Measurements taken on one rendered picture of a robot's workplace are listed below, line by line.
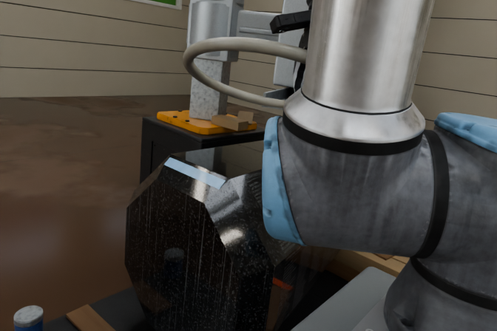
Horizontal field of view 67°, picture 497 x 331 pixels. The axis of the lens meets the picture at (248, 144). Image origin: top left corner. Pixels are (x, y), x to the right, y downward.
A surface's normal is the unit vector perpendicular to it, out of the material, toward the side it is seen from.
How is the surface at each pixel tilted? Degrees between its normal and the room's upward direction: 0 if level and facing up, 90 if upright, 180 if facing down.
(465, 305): 91
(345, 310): 0
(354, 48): 103
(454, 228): 97
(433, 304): 72
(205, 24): 90
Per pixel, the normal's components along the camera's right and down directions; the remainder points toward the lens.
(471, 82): -0.66, 0.11
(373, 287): 0.11, -0.96
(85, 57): 0.74, 0.25
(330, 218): -0.13, 0.44
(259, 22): -0.14, 0.23
